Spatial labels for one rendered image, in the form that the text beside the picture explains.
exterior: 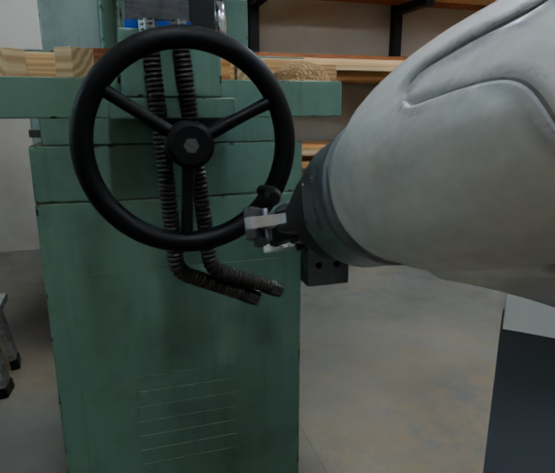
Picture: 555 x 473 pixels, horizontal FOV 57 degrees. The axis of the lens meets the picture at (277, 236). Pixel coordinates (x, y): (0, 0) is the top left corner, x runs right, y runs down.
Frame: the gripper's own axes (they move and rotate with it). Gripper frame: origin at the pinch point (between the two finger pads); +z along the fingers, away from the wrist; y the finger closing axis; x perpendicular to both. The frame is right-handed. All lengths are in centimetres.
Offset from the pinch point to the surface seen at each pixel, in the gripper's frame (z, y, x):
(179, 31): 7.2, 7.5, -26.3
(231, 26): 52, -10, -51
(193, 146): 10.8, 6.5, -13.1
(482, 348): 109, -106, 36
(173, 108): 19.1, 7.8, -21.1
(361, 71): 206, -121, -112
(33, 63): 40, 29, -37
